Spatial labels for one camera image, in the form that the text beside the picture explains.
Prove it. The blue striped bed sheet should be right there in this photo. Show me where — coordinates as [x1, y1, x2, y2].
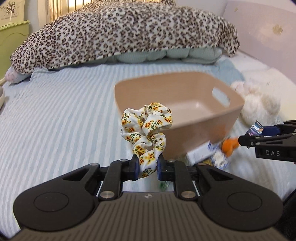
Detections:
[1, 59, 285, 240]

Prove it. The white fluffy plush toy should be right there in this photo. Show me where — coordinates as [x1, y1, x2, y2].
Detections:
[230, 68, 295, 126]

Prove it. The light green quilted comforter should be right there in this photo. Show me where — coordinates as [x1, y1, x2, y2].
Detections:
[88, 47, 222, 64]

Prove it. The green bedside cabinet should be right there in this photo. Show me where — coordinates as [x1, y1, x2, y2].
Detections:
[0, 21, 30, 79]

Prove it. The beige plastic storage basket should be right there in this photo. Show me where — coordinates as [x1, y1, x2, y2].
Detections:
[114, 72, 244, 159]

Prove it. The pink headboard panel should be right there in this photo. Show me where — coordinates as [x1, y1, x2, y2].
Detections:
[223, 1, 295, 81]

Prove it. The floral yellow white scrunchie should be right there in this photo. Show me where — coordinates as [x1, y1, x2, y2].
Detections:
[121, 102, 173, 178]

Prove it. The orange plush toy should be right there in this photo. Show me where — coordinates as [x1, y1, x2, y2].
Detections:
[221, 138, 239, 157]

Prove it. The small dark blue packet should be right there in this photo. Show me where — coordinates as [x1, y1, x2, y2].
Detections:
[245, 120, 278, 137]

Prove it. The leopard print blanket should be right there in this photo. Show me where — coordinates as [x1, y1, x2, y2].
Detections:
[10, 1, 240, 75]

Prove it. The blue white floral box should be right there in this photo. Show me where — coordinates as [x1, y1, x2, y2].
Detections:
[186, 141, 229, 170]

